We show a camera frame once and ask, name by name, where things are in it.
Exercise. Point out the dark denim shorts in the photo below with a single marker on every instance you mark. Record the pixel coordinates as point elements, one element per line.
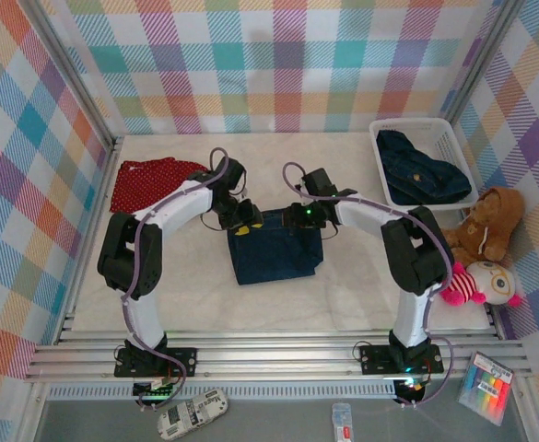
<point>273,253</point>

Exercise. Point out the red white-dotted skirt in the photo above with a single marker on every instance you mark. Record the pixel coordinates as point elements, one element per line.
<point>149,184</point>

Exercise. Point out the denim skirt with pockets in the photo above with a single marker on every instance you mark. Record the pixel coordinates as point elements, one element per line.
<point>425,179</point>

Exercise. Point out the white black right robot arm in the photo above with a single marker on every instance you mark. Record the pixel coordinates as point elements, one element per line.
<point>366,214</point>

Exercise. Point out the white plastic basket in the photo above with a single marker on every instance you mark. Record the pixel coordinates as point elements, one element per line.
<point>448,143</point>

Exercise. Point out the small black electronics module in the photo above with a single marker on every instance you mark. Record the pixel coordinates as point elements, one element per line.
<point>412,391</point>
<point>156,391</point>

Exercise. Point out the brown teddy bear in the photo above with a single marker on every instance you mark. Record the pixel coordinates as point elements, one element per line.
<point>495,221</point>

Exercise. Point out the crumpled printed pouch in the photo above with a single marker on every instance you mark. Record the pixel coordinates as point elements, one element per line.
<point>190,412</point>

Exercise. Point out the pink striped owl plush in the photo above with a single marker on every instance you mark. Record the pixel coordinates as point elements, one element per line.
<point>495,281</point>

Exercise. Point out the small white red-label box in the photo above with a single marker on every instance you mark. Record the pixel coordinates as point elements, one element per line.
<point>343,419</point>

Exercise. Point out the coloured marker pack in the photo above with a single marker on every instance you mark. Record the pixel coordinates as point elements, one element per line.
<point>485,389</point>

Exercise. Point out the aluminium rail frame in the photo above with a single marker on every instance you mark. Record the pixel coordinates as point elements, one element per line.
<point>273,359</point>

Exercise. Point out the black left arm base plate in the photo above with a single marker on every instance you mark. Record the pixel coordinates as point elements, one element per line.
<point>186,359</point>

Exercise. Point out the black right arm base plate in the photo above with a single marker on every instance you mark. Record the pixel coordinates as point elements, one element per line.
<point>372,359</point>

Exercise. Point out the aluminium side rail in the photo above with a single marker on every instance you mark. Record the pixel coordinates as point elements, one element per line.
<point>495,322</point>
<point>78,285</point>

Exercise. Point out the aluminium corner post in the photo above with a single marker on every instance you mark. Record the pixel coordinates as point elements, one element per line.
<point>480,60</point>
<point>73,73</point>

